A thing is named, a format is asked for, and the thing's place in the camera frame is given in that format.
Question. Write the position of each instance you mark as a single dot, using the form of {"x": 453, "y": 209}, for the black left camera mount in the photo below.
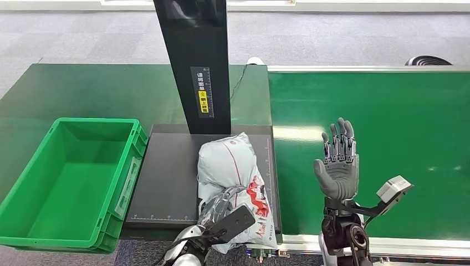
{"x": 235, "y": 222}

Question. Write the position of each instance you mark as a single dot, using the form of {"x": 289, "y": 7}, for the white plastic mail package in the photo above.
{"x": 227, "y": 161}

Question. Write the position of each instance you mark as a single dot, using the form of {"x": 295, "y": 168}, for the black scanner platform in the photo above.
{"x": 165, "y": 176}

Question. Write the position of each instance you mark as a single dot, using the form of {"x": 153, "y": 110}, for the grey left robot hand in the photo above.
{"x": 220, "y": 205}

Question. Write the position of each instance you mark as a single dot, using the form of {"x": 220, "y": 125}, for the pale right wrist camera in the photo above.
{"x": 394, "y": 187}

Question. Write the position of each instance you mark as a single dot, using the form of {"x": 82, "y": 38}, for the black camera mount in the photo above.
{"x": 235, "y": 222}
{"x": 360, "y": 211}

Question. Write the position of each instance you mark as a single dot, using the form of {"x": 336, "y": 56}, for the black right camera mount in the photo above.
{"x": 360, "y": 211}

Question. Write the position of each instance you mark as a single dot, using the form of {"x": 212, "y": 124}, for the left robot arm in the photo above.
{"x": 187, "y": 257}

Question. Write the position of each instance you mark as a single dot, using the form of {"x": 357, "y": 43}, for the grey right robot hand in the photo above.
{"x": 339, "y": 176}

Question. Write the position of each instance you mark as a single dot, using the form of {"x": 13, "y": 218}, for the white round object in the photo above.
{"x": 256, "y": 61}

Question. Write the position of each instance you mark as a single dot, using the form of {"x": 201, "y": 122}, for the green plastic crate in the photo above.
{"x": 66, "y": 176}

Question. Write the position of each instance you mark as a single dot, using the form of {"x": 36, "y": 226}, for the green conveyor belt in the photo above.
{"x": 404, "y": 117}

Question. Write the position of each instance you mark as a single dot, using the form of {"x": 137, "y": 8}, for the black scanner column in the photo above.
{"x": 194, "y": 44}

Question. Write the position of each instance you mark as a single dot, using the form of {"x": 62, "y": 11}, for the metal bracket under conveyor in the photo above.
{"x": 266, "y": 254}

